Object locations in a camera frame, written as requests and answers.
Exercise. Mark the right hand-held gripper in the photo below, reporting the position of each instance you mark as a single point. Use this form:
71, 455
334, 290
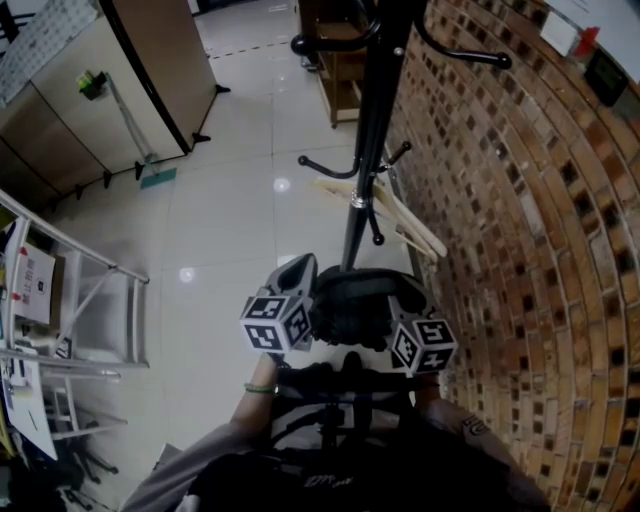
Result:
425, 345

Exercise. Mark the green and black holder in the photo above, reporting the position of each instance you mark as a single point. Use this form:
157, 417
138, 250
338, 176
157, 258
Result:
91, 84

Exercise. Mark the large white wall board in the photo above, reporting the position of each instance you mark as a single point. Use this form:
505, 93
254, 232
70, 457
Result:
615, 25

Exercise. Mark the beige partition screen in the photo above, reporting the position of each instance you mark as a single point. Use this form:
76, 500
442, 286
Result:
75, 130

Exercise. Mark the person's torso in grey shirt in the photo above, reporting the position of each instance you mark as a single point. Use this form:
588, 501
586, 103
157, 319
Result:
350, 475

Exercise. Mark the person's black shoe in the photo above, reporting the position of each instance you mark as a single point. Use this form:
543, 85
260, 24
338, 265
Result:
353, 361

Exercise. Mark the dark grey garment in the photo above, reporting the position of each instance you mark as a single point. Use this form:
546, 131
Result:
360, 300

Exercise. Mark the black metal coat rack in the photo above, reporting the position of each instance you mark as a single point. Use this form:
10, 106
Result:
375, 100

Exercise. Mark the black chair base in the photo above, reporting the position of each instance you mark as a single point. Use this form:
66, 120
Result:
92, 467

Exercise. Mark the mop with teal head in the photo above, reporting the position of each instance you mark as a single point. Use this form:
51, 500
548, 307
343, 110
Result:
159, 178

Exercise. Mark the white patterned board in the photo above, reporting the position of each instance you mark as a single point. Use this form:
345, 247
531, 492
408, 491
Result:
40, 40

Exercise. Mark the white metal shelf frame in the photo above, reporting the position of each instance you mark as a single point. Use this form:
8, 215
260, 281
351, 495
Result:
135, 320

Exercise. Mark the white paper sheets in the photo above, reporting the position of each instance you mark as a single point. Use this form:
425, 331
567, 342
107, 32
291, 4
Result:
27, 415

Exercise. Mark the white paper sign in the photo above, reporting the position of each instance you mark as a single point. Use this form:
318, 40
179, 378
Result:
36, 285

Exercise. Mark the person's right forearm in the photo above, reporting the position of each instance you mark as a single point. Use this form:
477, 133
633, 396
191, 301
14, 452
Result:
429, 395

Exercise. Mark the wooden clothes hanger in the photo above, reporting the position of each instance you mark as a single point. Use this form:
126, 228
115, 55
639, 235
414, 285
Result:
415, 225

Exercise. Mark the small white wall paper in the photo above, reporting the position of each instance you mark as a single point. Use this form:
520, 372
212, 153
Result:
561, 34

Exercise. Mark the black wall display device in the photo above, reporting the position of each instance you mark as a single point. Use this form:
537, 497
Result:
606, 76

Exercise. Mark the brown partition screen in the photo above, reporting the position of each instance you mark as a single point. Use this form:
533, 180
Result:
170, 60

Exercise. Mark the red wall tag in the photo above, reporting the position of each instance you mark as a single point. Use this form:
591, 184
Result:
587, 40

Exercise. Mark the person's left forearm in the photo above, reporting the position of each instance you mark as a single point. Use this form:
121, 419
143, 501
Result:
252, 410

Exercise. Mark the wooden shelf cart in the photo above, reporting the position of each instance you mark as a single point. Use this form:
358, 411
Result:
345, 75

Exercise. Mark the light wooden plank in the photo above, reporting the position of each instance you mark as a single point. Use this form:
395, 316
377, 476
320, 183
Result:
335, 190

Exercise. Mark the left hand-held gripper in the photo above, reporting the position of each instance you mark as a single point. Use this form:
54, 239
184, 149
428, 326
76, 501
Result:
272, 330

